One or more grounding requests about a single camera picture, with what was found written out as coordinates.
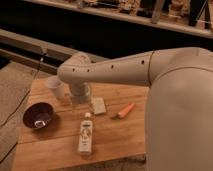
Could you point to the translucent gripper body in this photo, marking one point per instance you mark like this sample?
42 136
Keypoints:
79 93

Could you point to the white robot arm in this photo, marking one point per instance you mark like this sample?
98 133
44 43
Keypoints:
179 107

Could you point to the dark ceramic bowl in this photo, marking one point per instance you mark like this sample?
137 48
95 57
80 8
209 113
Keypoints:
38 115

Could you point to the white sponge block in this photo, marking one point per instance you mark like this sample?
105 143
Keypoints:
98 105

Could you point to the white paper cup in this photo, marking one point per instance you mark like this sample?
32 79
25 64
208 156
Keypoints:
55 85

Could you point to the white plastic bottle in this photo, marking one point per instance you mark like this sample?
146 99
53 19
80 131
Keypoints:
85 135

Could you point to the wooden board table top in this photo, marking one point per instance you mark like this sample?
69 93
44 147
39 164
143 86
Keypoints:
116 134

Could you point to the grey metal rail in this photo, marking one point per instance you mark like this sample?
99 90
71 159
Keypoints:
32 52

